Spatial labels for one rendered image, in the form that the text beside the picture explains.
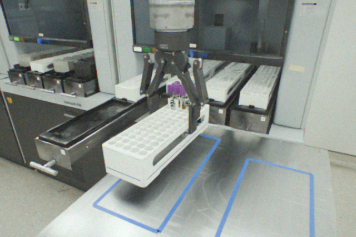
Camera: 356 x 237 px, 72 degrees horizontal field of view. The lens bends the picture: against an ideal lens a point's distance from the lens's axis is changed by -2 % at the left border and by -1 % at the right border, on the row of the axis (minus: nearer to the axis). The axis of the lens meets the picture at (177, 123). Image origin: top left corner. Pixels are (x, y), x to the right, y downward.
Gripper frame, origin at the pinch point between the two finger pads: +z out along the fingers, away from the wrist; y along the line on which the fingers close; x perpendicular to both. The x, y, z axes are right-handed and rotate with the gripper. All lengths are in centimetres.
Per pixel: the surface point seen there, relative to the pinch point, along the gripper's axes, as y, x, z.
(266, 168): 22.7, 3.6, 8.7
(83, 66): -75, 38, 4
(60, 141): -29.5, -11.5, 9.0
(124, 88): -34.7, 22.1, 4.5
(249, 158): 18.2, 5.4, 8.7
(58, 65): -93, 36, 5
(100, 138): -26.5, 0.0, 13.2
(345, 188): 63, 127, 91
